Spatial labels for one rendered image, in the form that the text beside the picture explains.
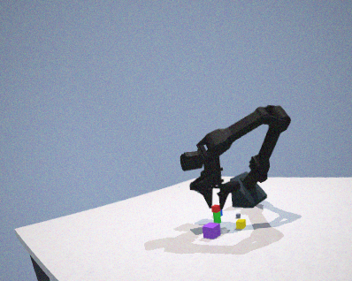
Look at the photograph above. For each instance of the small yellow block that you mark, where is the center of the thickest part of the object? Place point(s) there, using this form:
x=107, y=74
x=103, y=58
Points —
x=240, y=223

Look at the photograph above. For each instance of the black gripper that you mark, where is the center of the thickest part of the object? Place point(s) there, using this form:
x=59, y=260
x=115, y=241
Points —
x=224, y=189

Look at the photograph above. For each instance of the purple cube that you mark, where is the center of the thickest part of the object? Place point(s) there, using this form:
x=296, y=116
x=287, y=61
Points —
x=211, y=230

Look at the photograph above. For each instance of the red block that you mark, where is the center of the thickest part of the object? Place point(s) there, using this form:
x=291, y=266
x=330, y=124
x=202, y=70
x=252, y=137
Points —
x=215, y=208

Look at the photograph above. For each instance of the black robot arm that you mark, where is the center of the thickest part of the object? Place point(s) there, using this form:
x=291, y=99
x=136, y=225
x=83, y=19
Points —
x=220, y=140

